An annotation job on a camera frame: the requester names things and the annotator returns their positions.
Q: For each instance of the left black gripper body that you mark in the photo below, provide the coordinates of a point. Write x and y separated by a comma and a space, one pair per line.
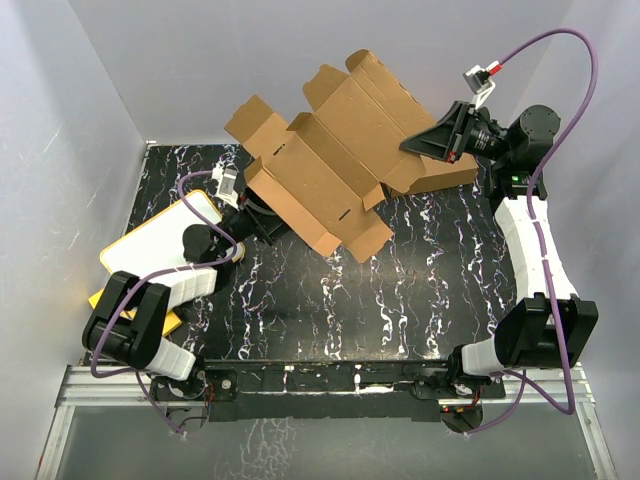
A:
246, 222

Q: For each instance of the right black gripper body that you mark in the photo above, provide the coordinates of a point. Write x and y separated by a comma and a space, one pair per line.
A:
477, 137

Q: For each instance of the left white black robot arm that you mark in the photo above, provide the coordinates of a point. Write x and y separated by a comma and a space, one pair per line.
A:
128, 321

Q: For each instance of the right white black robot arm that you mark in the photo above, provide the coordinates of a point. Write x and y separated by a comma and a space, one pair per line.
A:
550, 324

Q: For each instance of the closed brown cardboard box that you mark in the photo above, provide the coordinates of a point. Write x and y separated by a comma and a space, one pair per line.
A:
442, 175

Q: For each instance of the white board yellow rim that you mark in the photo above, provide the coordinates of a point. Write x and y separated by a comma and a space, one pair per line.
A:
155, 245

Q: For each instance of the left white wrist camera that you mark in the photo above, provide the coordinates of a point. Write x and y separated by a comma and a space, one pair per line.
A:
225, 191

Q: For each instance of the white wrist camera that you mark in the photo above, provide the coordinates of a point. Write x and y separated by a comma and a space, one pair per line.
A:
225, 191
480, 81

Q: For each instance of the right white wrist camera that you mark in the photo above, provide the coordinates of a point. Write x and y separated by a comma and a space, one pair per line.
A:
480, 81

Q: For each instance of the aluminium frame rail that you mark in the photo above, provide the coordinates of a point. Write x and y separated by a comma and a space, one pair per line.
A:
81, 389

